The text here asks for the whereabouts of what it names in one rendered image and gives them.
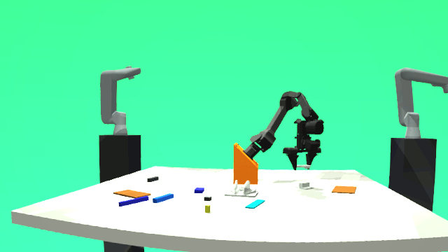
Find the cyan flat bar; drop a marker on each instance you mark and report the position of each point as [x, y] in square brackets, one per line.
[254, 204]

